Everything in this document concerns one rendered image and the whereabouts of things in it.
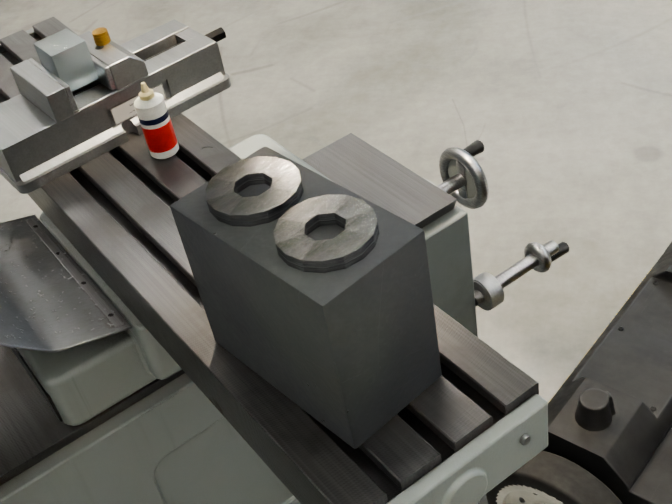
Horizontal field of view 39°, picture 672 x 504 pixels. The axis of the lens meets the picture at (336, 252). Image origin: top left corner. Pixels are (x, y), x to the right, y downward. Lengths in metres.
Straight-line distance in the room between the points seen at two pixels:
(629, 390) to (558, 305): 0.97
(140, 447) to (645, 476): 0.66
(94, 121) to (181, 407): 0.41
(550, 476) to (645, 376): 0.21
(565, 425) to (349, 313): 0.55
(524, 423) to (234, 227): 0.33
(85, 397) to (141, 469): 0.16
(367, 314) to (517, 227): 1.72
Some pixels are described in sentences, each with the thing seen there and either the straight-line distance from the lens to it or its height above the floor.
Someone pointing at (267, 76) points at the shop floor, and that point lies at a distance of 3.33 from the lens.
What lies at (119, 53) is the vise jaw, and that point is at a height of 1.01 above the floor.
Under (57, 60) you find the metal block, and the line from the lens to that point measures 1.36.
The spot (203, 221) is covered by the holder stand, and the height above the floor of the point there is 1.09.
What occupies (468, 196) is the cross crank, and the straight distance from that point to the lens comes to 1.70.
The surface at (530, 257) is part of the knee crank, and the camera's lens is 1.68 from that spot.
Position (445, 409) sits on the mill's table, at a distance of 0.92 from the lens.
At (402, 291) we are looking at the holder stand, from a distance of 0.83.
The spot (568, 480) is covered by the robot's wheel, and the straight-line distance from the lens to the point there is 1.25.
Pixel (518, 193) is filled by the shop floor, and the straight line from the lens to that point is 2.63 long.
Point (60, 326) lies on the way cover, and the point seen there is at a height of 0.85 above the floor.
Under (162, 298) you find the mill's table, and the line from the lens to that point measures 1.11.
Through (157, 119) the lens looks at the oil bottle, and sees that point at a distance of 1.30.
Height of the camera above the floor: 1.61
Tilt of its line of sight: 40 degrees down
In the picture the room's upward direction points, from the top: 11 degrees counter-clockwise
